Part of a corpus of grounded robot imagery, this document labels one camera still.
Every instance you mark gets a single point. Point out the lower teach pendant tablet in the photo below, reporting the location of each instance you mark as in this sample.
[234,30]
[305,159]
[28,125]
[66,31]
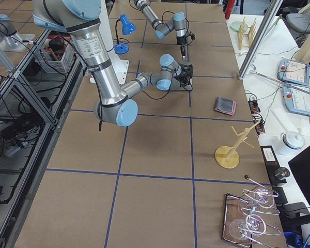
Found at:
[297,101]

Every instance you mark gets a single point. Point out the blue desk lamp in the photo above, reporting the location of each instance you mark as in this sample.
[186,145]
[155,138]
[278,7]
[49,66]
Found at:
[127,28]

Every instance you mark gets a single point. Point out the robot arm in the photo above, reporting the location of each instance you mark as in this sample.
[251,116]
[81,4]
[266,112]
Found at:
[177,23]
[81,19]

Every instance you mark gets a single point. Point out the red cylinder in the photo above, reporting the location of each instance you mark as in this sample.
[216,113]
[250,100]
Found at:
[228,9]

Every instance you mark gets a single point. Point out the teach pendant tablet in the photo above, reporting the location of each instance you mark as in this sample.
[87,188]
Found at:
[297,101]
[292,71]

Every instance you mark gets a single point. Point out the wooden dish rack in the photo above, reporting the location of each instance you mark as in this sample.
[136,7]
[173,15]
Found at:
[246,31]

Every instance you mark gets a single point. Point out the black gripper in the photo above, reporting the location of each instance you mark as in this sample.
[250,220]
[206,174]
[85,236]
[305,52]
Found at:
[184,71]
[181,41]

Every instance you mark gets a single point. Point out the white lidded pot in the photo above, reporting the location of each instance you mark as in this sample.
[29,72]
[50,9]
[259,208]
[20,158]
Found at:
[289,142]

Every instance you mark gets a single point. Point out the aluminium frame post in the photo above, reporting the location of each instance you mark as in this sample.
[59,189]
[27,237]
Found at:
[261,33]

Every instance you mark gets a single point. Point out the upper teach pendant tablet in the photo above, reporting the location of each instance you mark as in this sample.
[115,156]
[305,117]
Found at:
[292,71]

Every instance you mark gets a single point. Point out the grey folded cloth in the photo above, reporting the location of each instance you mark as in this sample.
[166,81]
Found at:
[225,106]

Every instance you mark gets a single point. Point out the pale green glass plate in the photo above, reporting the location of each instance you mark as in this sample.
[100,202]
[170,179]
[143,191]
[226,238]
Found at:
[235,26]

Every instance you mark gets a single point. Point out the black tray with glasses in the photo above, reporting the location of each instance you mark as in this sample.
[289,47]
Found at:
[244,224]

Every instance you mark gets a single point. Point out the grey laptop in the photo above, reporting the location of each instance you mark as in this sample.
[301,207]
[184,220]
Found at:
[175,84]

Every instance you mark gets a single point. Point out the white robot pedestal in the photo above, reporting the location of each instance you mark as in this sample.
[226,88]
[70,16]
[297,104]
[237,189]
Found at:
[104,33]

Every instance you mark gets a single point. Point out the wooden mug tree stand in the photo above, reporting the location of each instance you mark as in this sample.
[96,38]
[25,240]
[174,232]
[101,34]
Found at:
[226,156]

